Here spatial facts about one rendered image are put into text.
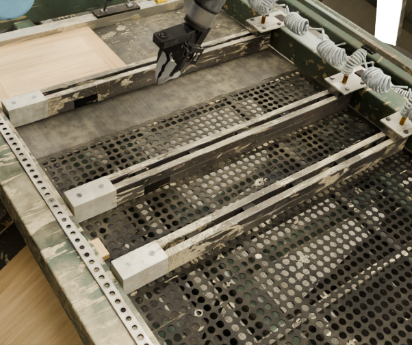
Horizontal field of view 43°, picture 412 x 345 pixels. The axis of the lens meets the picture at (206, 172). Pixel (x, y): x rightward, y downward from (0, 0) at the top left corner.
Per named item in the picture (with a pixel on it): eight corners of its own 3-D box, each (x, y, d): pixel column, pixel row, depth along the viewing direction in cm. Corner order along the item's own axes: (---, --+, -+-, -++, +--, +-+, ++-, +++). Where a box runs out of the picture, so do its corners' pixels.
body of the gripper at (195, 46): (194, 66, 149) (216, 31, 144) (176, 64, 142) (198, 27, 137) (178, 51, 152) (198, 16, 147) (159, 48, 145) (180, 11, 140)
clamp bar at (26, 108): (2, 114, 167) (-12, 49, 150) (275, 33, 223) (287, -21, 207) (14, 132, 162) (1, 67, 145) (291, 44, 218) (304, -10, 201)
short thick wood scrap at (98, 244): (87, 246, 134) (87, 241, 133) (98, 241, 136) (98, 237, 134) (98, 263, 131) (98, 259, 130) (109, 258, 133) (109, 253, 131)
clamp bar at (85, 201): (62, 205, 143) (54, 139, 126) (351, 88, 200) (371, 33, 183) (79, 229, 138) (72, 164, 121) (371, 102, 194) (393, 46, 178)
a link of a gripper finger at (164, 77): (174, 90, 152) (189, 64, 148) (161, 90, 148) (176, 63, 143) (167, 84, 154) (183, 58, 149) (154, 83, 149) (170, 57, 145)
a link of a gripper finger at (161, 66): (167, 84, 154) (183, 58, 149) (154, 83, 149) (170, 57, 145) (161, 77, 155) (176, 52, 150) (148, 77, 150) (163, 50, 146)
